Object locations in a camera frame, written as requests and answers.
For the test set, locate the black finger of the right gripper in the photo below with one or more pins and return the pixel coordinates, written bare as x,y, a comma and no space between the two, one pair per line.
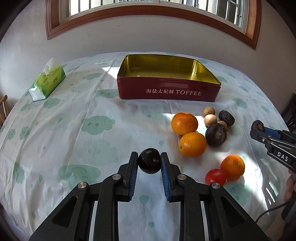
261,136

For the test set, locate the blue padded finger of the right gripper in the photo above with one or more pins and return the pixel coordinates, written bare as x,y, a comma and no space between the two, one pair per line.
272,133

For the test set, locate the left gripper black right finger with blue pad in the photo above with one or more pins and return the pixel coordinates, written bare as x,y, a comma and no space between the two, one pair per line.
208,212

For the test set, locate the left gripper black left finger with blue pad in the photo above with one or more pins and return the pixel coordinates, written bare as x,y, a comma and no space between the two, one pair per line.
71,219

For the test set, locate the small dark wrinkled fruit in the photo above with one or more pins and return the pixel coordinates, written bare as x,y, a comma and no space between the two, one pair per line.
257,125

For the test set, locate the brown longan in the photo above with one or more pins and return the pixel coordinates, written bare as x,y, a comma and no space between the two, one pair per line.
223,123

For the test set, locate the orange mandarin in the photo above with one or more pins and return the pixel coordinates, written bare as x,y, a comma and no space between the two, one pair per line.
184,123
234,167
193,145

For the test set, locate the dark wrinkled passion fruit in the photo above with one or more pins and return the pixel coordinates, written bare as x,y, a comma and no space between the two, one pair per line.
227,117

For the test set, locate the large dark passion fruit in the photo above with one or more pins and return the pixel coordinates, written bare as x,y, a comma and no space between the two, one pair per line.
215,135

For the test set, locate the red tomato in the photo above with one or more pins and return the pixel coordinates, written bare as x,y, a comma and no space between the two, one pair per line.
216,175

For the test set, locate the pale longan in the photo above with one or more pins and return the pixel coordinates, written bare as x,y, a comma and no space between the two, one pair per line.
210,119

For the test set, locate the tan longan top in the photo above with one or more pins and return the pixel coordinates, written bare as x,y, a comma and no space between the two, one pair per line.
208,110

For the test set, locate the orange mandarin front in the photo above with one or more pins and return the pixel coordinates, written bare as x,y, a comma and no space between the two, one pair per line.
193,145

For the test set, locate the orange mandarin back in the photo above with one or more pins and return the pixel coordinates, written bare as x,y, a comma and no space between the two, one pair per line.
184,123

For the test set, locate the dark purple plum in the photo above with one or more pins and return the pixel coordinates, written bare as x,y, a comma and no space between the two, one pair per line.
149,161

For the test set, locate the person's hand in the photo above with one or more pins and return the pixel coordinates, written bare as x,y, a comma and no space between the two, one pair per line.
290,187

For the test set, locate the dark furniture right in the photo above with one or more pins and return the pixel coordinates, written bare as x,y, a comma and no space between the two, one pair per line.
288,113

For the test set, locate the white cloud pattern tablecloth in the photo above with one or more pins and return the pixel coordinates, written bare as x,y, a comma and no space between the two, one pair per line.
84,132

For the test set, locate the wooden chair left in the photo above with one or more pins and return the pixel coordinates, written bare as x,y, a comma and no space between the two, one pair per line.
4,111

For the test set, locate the red toffee tin box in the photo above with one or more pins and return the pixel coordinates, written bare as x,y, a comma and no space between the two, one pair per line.
157,76

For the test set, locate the green tissue pack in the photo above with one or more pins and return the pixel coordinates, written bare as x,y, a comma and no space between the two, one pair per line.
47,81

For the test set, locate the brown wooden window frame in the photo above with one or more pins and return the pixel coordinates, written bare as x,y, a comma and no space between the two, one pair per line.
250,36

